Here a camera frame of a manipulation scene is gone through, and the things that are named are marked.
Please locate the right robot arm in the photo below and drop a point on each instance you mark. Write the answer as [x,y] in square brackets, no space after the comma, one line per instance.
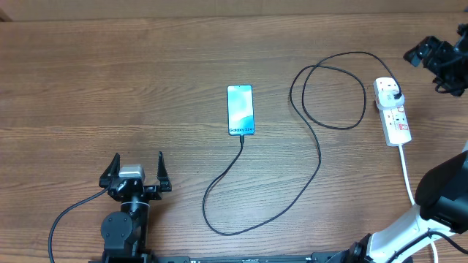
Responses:
[439,205]

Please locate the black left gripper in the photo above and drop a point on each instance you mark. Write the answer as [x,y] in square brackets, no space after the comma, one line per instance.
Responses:
[155,192]

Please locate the Samsung Galaxy smartphone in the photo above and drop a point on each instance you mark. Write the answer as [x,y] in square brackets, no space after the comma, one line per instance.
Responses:
[240,110]

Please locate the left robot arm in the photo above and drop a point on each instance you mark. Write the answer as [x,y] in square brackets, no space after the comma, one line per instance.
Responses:
[125,231]

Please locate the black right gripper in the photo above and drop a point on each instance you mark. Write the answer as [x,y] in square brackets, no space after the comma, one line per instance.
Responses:
[455,88]

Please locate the white power strip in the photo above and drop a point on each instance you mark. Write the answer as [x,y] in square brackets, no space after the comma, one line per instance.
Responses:
[394,122]

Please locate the white USB charger plug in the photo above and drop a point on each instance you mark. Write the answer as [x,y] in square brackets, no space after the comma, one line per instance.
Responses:
[387,100]

